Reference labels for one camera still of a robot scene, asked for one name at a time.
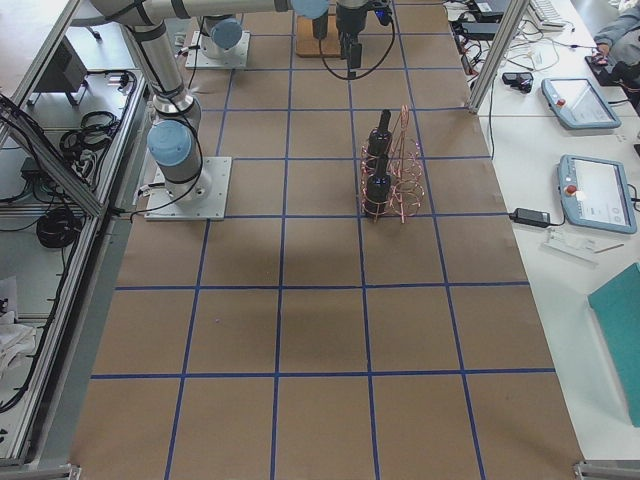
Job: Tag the black power adapter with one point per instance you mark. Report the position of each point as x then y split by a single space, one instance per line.
535 218

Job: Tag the clear acrylic piece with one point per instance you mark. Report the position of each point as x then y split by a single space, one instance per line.
575 246

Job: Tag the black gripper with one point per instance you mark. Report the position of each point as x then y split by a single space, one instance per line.
349 21

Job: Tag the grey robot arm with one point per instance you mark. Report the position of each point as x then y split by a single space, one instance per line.
143 23
219 34

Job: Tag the far teach pendant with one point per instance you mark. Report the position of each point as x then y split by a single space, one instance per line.
578 104

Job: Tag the copper wire bottle basket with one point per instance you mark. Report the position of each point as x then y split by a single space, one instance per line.
406 171

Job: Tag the dark wine bottle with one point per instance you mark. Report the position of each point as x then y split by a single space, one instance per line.
379 140
377 188
320 26

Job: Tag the teach pendant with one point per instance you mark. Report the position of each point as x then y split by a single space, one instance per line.
594 194
578 104

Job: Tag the wooden rectangular tray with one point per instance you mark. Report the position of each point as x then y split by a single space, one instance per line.
307 46

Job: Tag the near teach pendant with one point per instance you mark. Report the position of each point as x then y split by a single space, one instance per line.
594 194

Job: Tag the aluminium frame post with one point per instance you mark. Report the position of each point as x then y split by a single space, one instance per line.
498 48

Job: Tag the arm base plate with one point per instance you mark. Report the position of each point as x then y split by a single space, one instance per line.
236 58
201 200

